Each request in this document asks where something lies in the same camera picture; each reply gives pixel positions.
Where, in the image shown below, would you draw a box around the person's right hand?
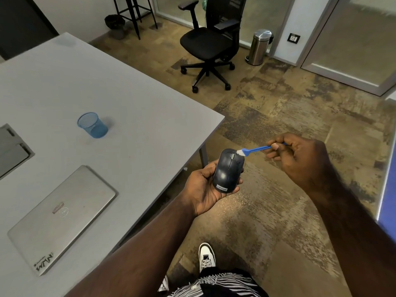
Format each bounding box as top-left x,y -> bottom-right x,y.
266,133 -> 334,196

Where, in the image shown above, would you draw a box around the person's left hand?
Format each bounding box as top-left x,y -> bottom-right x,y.
183,159 -> 245,217

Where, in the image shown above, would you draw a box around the dark blue computer mouse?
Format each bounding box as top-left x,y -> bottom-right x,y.
212,148 -> 245,194

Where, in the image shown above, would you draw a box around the small blue cleaning brush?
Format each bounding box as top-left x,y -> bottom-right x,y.
236,143 -> 287,158

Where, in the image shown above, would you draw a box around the person's left forearm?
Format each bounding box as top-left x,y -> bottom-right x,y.
64,195 -> 197,297

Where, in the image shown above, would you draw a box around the person's right forearm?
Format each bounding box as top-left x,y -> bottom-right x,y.
309,170 -> 396,297

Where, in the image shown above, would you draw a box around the grey table leg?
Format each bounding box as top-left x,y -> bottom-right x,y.
199,143 -> 209,168

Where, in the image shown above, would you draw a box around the steel pedal bin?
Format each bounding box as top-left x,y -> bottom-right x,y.
245,29 -> 275,66

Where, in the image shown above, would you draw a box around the zebra striped trousers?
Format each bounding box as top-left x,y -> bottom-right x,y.
166,267 -> 269,297

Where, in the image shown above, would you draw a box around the blue panel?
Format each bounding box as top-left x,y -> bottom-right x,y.
376,153 -> 396,229

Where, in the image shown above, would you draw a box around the black office chair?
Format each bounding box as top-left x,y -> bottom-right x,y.
178,0 -> 248,94

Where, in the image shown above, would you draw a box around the blue mesh pen cup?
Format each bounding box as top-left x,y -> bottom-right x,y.
77,112 -> 109,139

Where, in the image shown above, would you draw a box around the silver closed laptop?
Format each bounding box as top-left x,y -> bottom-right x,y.
7,165 -> 117,277

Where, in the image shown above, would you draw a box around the black mesh waste basket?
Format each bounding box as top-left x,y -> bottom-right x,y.
104,14 -> 127,40

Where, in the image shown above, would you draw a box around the black metal stool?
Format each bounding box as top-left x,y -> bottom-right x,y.
112,0 -> 158,40

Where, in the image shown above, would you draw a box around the glass door with metal frame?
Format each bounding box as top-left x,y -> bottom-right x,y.
299,0 -> 396,97

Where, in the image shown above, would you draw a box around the grey table cable box lid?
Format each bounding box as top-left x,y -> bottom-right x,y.
0,123 -> 36,180

